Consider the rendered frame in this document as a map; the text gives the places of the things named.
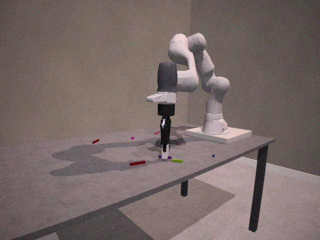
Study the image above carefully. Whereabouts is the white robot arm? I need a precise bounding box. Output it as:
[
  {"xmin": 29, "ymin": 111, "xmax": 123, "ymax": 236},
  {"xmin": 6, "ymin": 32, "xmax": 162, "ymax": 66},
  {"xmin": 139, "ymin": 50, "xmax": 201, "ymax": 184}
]
[{"xmin": 146, "ymin": 33, "xmax": 231, "ymax": 135}]

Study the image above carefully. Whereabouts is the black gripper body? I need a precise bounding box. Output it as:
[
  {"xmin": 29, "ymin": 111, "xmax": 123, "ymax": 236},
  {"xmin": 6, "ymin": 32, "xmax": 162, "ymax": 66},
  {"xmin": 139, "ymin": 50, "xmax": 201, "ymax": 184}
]
[{"xmin": 157, "ymin": 103, "xmax": 175, "ymax": 128}]

